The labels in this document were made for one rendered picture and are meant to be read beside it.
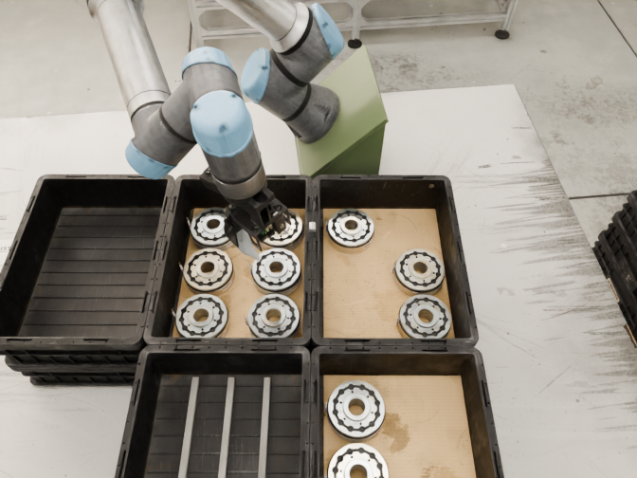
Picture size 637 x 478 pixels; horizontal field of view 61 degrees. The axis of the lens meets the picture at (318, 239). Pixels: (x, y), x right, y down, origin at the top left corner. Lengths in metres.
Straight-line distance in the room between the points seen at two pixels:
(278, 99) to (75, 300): 0.63
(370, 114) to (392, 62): 1.75
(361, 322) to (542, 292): 0.48
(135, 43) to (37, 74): 2.32
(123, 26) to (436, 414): 0.86
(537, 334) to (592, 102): 1.93
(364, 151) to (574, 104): 1.86
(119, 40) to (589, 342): 1.13
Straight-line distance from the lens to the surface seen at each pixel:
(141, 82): 0.91
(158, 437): 1.06
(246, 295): 1.13
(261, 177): 0.78
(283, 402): 1.04
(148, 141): 0.85
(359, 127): 1.29
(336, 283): 1.14
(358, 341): 0.97
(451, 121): 1.68
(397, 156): 1.55
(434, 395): 1.06
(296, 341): 0.97
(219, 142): 0.70
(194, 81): 0.79
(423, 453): 1.03
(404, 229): 1.23
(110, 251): 1.26
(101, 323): 1.18
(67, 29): 3.54
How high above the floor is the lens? 1.81
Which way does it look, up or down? 55 degrees down
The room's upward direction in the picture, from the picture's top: straight up
